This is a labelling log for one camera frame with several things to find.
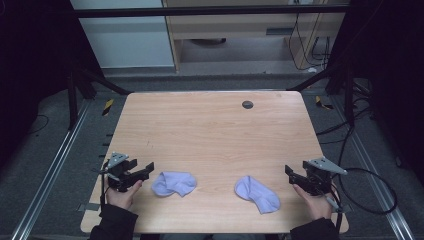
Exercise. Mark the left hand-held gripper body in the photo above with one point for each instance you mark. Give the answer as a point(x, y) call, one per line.
point(117, 170)

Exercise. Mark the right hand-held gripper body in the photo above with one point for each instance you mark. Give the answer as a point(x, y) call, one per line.
point(318, 173)

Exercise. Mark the lilac ankle sock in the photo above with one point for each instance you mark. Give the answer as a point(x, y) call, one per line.
point(257, 194)
point(174, 183)

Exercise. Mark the person's left hand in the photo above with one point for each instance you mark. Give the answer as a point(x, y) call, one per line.
point(123, 197)

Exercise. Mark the person's right hand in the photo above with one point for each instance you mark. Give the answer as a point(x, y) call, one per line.
point(315, 204)

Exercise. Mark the grey tape strip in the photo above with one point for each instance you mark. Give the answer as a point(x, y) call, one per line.
point(88, 207)

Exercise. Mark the yellow black striped tape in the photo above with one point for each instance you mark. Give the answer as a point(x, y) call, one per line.
point(107, 107)
point(322, 103)

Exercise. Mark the black metal stand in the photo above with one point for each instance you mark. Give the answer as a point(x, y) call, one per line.
point(346, 90)
point(73, 96)

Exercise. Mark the white cabinet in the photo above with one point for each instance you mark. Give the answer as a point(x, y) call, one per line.
point(123, 40)

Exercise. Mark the light wooden shelf unit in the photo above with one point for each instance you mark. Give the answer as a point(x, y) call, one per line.
point(233, 26)

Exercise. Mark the aluminium floor rail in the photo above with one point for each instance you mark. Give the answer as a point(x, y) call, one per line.
point(50, 173)
point(373, 173)

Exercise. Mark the black horizontal frame bar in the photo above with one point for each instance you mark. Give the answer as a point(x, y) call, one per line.
point(200, 11)

